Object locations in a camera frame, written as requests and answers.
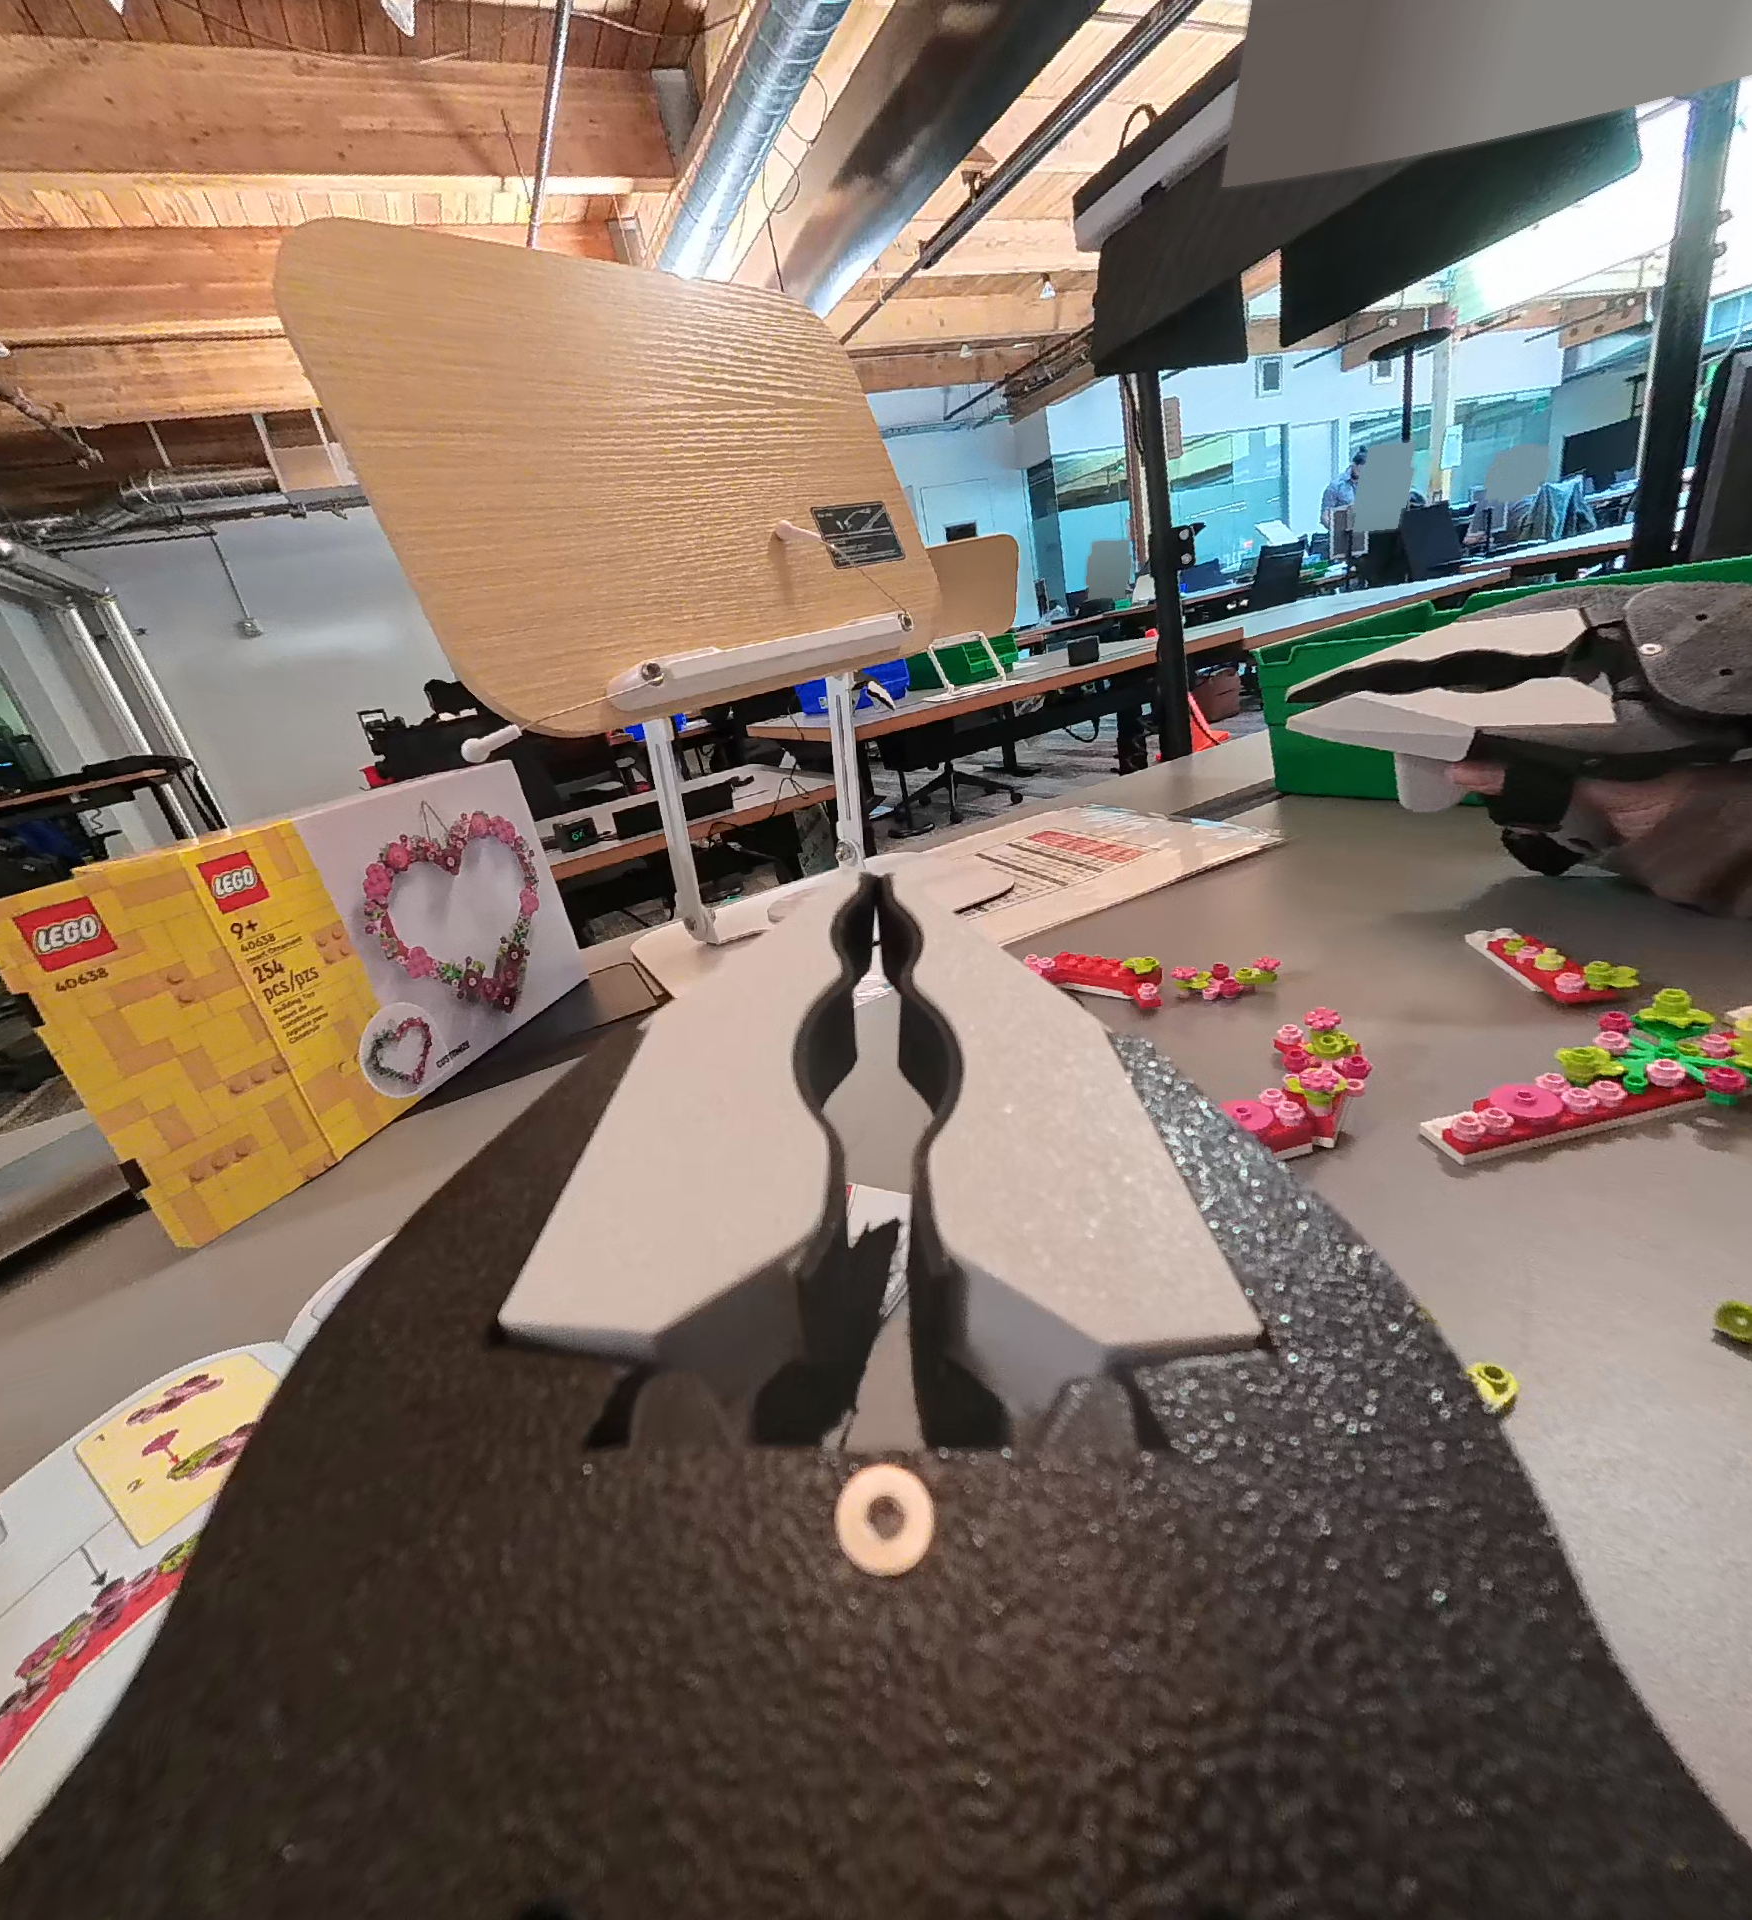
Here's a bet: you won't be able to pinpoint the long red LEGO strip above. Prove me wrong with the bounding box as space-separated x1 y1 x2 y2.
1420 988 1752 1161

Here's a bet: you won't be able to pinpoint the lego instruction booklet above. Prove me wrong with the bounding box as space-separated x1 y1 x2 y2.
0 1181 919 1920

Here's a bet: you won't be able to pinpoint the black light stand pole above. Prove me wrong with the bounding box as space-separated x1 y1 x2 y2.
1116 366 1195 771

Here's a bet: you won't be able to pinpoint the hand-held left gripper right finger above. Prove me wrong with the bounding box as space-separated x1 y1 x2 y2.
879 874 1267 1453

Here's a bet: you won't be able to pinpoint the red lego brick with flowers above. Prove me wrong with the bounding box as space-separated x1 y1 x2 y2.
1022 947 1167 1010

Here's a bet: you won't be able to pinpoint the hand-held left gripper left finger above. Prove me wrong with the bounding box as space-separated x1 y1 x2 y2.
496 874 907 1404

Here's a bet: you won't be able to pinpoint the stacked pink flower lego piece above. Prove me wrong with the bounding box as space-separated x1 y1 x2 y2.
1217 1007 1375 1158

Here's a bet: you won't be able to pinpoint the thick black pole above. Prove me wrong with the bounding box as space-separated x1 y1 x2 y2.
1628 83 1741 573

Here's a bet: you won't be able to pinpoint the small wooden book stand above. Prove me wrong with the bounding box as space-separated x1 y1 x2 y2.
922 530 1022 642

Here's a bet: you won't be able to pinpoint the black overhead light panels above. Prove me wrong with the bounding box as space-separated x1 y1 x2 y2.
1068 0 1645 379

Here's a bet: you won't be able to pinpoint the large wooden book stand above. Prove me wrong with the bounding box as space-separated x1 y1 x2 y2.
269 219 947 994

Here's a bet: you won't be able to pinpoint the small red LEGO strip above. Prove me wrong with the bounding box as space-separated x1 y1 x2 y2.
1464 925 1643 1004

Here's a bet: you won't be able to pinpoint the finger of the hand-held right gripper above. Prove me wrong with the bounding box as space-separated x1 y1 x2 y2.
1287 602 1614 707
1285 672 1622 812

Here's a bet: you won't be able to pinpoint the yellow lego set box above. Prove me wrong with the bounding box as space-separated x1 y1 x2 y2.
0 758 591 1251

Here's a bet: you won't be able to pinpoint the person's right hand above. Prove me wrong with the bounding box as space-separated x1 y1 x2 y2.
1444 738 1752 936

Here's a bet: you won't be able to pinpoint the silver ventilation duct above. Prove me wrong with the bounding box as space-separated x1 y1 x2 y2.
657 0 1106 320

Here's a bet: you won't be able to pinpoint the green plastic bin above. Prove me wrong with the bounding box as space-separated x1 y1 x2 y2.
1254 540 1752 807

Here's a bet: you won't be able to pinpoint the clear bag with printed sheet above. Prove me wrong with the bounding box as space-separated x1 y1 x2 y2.
947 805 1287 912

